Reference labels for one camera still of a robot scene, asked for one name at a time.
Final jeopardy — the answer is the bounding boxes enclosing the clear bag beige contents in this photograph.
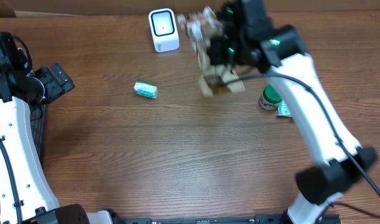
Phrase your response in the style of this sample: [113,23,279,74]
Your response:
[177,6,245,97]

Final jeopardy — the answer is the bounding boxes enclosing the green lid jar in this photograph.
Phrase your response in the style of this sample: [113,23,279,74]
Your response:
[259,84,282,110]

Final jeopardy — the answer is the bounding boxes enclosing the green wet wipes pack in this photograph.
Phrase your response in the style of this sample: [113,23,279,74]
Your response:
[277,101,292,118]

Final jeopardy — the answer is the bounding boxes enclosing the teal white tissue pack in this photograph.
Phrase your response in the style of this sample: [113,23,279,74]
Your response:
[134,82,159,99]

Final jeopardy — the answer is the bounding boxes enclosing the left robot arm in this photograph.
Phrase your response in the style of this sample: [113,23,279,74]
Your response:
[0,32,117,224]

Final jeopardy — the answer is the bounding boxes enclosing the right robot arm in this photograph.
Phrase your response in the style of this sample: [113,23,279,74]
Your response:
[207,1,378,223]

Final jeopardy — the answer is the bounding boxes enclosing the white barcode scanner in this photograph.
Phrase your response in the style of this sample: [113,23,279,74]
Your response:
[149,8,180,53]

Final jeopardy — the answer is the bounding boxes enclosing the grey plastic mesh basket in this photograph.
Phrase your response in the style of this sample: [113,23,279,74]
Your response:
[30,105,47,164]

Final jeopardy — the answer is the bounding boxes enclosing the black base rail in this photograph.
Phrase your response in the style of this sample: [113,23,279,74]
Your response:
[121,213,342,224]

